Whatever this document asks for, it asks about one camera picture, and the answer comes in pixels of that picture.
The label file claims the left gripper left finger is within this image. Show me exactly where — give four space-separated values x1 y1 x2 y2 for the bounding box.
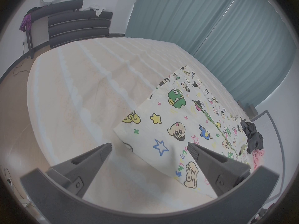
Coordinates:
47 143 113 199

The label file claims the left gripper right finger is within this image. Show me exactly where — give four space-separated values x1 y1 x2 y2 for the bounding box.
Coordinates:
187 143 252 198

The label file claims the white printed pyjama top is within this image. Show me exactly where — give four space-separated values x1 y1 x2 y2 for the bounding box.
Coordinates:
113 65 251 199

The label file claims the bed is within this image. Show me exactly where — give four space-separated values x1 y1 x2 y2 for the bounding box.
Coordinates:
26 37 285 215

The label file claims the pink garment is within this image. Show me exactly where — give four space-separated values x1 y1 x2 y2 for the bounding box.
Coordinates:
251 148 265 170

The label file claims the black garment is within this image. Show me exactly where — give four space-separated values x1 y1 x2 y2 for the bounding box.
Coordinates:
240 119 264 154

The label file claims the grey bedside table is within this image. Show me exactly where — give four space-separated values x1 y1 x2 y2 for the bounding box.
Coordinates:
237 100 257 119

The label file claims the blue-green curtain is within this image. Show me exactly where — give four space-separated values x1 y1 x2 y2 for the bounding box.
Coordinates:
125 0 295 107

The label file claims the purple garment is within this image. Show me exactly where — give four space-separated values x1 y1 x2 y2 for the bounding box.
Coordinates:
19 13 32 32

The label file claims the white garment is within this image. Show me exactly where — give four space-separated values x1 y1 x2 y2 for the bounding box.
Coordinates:
82 5 107 17

